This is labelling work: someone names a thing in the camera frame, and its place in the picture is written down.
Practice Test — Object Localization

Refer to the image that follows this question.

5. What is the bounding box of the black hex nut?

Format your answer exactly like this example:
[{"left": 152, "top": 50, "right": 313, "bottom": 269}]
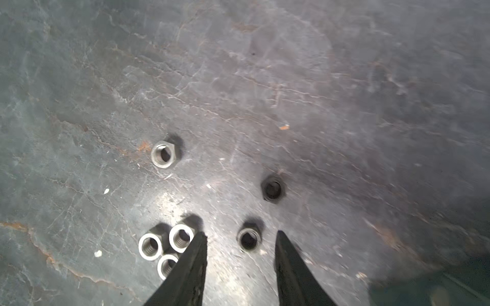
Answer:
[
  {"left": 237, "top": 227, "right": 262, "bottom": 252},
  {"left": 261, "top": 175, "right": 286, "bottom": 204}
]

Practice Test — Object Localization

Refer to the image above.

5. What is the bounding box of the green compartment organizer box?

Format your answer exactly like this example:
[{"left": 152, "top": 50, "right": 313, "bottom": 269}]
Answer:
[{"left": 369, "top": 257, "right": 489, "bottom": 305}]

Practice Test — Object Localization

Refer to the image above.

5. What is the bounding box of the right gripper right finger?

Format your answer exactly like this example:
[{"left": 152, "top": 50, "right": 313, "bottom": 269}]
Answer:
[{"left": 274, "top": 230, "right": 335, "bottom": 305}]

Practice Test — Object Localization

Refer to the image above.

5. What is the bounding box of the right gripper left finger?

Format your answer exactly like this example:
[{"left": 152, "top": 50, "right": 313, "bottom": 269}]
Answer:
[{"left": 144, "top": 232, "right": 207, "bottom": 306}]

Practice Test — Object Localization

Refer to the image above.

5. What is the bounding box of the silver hex nut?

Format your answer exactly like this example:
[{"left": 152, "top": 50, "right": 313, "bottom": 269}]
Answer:
[
  {"left": 138, "top": 232, "right": 163, "bottom": 261},
  {"left": 157, "top": 253, "right": 179, "bottom": 281},
  {"left": 169, "top": 223, "right": 195, "bottom": 254}
]

